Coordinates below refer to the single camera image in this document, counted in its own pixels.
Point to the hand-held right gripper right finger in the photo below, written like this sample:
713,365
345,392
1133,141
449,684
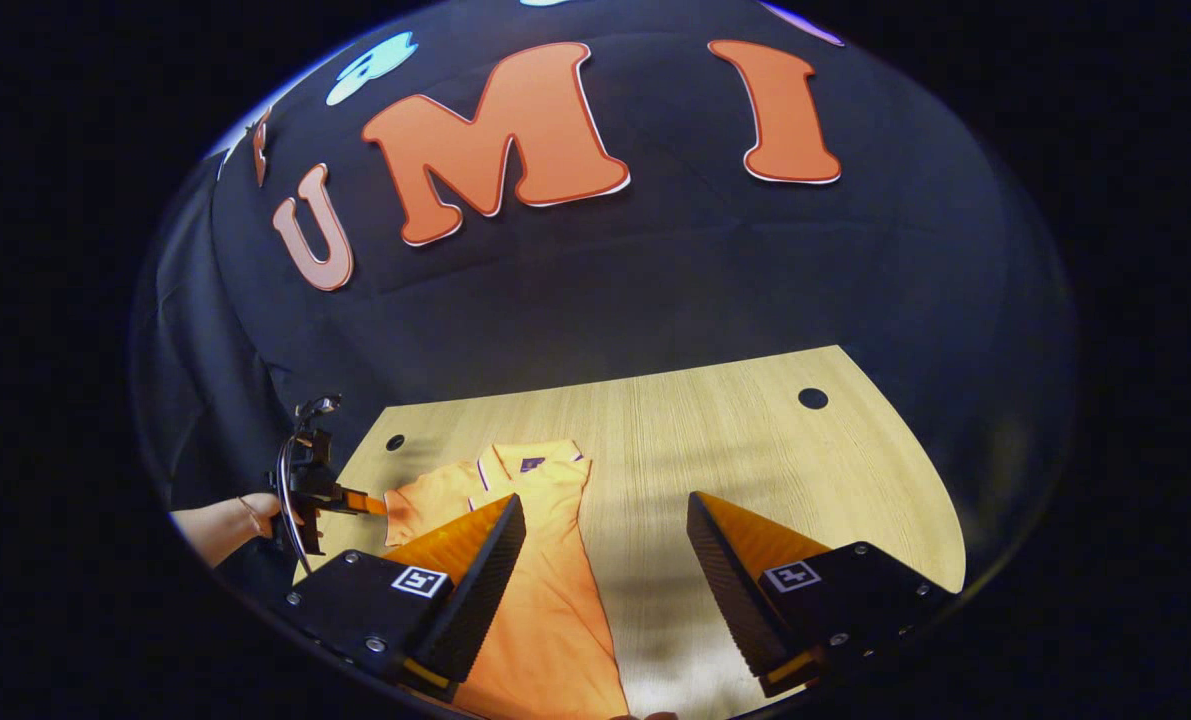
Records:
730,590

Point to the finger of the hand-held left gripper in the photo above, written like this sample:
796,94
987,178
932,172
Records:
363,501

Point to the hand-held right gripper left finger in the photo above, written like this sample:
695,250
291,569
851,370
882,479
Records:
485,590

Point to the orange T-shirt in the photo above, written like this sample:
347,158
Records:
555,600

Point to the black backdrop cloth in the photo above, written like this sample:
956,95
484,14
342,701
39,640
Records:
655,280

